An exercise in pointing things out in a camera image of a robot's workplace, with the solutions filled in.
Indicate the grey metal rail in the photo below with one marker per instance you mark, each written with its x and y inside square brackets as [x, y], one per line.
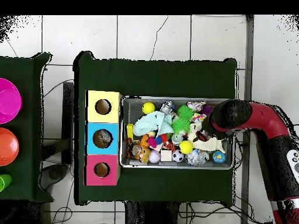
[248, 70]

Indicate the shallow mesh bin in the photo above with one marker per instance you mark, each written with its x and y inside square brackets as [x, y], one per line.
[179, 100]

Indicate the smooth yellow ball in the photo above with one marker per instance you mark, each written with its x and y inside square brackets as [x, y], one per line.
[148, 107]

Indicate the purple spiky rubber ball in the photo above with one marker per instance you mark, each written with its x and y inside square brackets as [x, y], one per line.
[206, 109]

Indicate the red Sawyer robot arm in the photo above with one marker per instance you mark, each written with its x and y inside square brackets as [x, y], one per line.
[264, 119]

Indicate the mint muslin cloth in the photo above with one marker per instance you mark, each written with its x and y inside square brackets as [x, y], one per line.
[149, 122]

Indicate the orange plastic bowl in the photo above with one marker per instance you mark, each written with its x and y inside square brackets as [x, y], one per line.
[7, 147]

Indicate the yellow tennis ball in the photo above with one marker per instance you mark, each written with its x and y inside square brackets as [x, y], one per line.
[186, 147]

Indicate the magenta plastic bowl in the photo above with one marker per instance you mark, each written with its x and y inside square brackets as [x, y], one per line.
[7, 100]

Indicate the green plastic cup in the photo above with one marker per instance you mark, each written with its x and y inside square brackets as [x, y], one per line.
[4, 182]

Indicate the wooden box with three holes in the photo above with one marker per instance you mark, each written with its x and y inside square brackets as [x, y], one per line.
[102, 119]

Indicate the green spiky rubber ball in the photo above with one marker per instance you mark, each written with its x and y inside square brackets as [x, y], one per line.
[185, 112]
[180, 126]

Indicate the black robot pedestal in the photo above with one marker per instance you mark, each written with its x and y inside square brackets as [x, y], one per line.
[151, 214]

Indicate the dark green table cloth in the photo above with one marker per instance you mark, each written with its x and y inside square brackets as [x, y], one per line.
[158, 79]
[30, 140]

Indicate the colourful patterned cloth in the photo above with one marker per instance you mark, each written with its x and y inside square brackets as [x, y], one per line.
[196, 106]

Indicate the blue globe ball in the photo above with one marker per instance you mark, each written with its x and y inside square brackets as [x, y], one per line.
[219, 156]

